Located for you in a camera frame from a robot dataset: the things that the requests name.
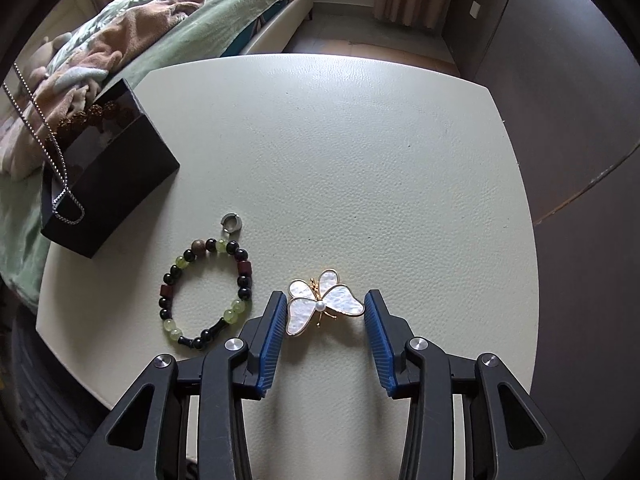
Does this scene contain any grey wardrobe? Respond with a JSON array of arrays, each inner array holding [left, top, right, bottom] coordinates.
[[440, 0, 640, 241]]

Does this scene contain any bed with green sheet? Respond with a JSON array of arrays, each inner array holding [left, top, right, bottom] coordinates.
[[0, 0, 316, 311]]

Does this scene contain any white butterfly brooch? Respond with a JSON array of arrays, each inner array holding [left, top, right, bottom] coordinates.
[[286, 269, 364, 336]]

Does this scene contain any silver ball chain necklace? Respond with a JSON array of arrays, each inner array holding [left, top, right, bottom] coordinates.
[[2, 60, 86, 226]]

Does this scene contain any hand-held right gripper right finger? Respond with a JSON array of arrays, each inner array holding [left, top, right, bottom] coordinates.
[[364, 289, 586, 480]]

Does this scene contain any beige plush toy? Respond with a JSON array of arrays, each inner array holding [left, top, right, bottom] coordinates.
[[25, 32, 73, 86]]

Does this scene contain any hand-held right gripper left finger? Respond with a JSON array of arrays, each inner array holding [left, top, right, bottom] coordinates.
[[62, 290, 288, 480]]

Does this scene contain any pink fleece blanket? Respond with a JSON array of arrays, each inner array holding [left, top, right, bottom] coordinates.
[[0, 0, 208, 181]]

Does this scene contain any green and black bead bracelet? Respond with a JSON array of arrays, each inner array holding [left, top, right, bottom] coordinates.
[[158, 239, 252, 351]]

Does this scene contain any green floral duvet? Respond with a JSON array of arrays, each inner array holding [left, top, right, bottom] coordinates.
[[50, 0, 256, 91]]

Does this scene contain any white leather table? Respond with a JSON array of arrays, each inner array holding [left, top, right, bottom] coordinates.
[[35, 52, 543, 480]]

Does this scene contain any black jewelry box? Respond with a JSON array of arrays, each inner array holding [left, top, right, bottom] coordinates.
[[40, 77, 181, 259]]

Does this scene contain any brown bead bracelet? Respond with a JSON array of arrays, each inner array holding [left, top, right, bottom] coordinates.
[[55, 101, 136, 133]]

